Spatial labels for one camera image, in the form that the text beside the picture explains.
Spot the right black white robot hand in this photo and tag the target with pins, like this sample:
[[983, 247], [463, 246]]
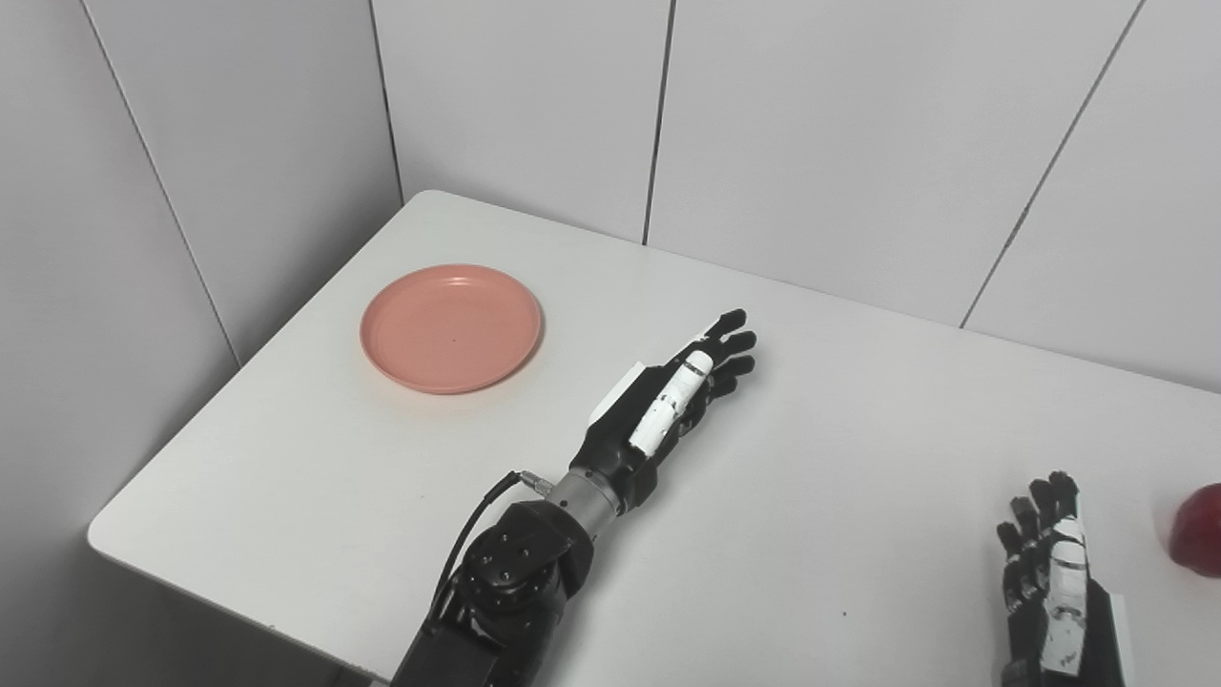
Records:
[[1068, 611]]

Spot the pink round plate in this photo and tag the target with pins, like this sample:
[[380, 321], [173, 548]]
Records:
[[450, 329]]

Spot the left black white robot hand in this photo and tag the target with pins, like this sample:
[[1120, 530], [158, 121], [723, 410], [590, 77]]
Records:
[[620, 448]]

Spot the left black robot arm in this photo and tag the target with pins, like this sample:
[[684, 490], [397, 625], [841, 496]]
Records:
[[515, 582]]

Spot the red apple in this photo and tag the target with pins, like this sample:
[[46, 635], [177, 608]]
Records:
[[1200, 532]]

